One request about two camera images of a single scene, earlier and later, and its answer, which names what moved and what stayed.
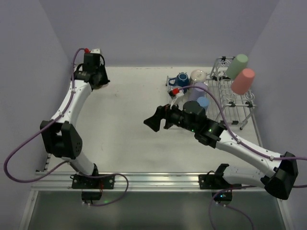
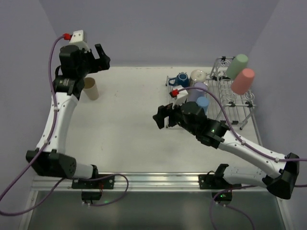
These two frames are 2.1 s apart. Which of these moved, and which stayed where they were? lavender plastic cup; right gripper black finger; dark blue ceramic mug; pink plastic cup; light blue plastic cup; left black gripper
Moved: right gripper black finger; left black gripper
Stayed: lavender plastic cup; pink plastic cup; dark blue ceramic mug; light blue plastic cup
